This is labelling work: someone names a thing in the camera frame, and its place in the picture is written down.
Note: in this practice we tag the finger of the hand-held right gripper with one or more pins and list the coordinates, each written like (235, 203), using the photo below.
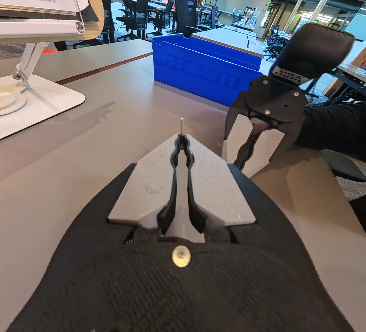
(236, 140)
(268, 146)

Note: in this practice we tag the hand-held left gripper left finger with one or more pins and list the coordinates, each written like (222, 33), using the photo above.
(143, 189)

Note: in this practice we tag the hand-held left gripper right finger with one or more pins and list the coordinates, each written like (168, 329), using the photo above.
(220, 192)

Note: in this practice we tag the metal bolt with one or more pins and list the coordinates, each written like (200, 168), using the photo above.
(181, 129)

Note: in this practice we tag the person's right forearm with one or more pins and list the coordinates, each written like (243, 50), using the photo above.
(337, 129)

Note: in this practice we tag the black office chair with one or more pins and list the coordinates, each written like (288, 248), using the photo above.
(163, 17)
(184, 14)
(137, 14)
(274, 41)
(105, 9)

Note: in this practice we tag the blue plastic bin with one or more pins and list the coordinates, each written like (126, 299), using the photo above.
(200, 77)

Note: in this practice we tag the grey office chair seat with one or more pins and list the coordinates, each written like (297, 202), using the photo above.
(343, 163)

